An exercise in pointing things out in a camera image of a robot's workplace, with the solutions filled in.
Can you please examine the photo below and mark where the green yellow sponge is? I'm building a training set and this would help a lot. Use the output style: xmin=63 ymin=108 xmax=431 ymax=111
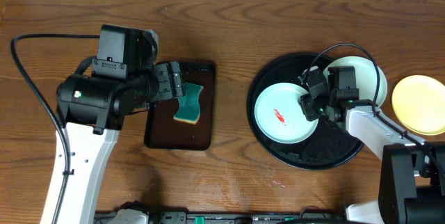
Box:
xmin=173 ymin=82 xmax=204 ymax=125

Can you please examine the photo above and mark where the light green plate with stain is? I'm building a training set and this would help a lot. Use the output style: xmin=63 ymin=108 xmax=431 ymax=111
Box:
xmin=254 ymin=83 xmax=318 ymax=144

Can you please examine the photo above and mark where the yellow plate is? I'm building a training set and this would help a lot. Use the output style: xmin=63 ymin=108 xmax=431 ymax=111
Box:
xmin=391 ymin=75 xmax=444 ymax=136

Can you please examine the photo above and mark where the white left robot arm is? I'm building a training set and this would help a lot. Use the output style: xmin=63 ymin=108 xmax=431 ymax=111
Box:
xmin=41 ymin=25 xmax=186 ymax=223

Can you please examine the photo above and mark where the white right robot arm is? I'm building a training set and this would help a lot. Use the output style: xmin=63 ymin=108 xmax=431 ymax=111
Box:
xmin=299 ymin=66 xmax=444 ymax=223

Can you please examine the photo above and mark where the round black tray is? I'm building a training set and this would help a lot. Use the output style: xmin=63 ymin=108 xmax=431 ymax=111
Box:
xmin=246 ymin=52 xmax=364 ymax=170

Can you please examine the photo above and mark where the rectangular black water tray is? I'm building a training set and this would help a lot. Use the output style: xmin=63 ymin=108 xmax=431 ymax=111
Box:
xmin=144 ymin=62 xmax=216 ymax=151

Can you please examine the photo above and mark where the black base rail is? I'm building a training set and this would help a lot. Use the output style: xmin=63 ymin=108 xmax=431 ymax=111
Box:
xmin=93 ymin=201 xmax=349 ymax=224

